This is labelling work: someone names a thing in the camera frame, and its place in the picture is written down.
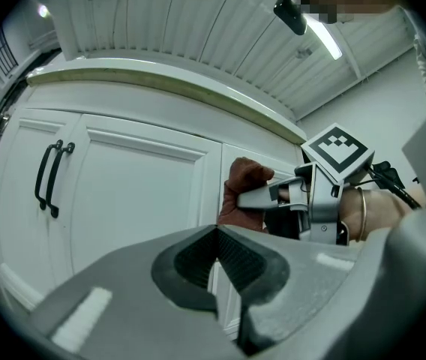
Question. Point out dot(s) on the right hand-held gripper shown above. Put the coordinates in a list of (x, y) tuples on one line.
[(321, 201)]

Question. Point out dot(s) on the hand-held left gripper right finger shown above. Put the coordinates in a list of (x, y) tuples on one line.
[(303, 276)]

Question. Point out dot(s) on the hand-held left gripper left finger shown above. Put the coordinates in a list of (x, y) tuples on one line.
[(123, 294)]

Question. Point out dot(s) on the brown cloth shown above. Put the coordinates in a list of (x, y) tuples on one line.
[(243, 178)]

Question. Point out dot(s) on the person's right forearm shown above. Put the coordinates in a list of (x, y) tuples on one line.
[(381, 212)]

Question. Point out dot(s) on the gold bangle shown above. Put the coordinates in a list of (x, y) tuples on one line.
[(364, 208)]

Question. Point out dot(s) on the white cabinet door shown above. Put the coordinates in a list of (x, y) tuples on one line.
[(134, 186), (18, 201)]

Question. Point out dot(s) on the white cabinet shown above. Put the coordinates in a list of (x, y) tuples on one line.
[(141, 103)]

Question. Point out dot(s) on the long ceiling tube light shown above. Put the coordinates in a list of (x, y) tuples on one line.
[(325, 38)]

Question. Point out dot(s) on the person's face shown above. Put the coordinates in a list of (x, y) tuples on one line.
[(318, 8)]

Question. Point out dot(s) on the round ceiling downlight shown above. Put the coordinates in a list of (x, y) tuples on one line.
[(43, 11)]

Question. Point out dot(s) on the black head-worn camera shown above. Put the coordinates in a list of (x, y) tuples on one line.
[(290, 13)]

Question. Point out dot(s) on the black-framed glass wall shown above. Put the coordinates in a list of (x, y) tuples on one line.
[(5, 54)]

